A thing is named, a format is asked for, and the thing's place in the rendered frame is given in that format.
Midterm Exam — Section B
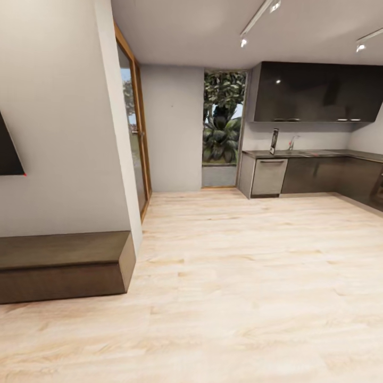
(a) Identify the poster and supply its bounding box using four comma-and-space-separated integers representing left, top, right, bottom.
269, 128, 279, 155

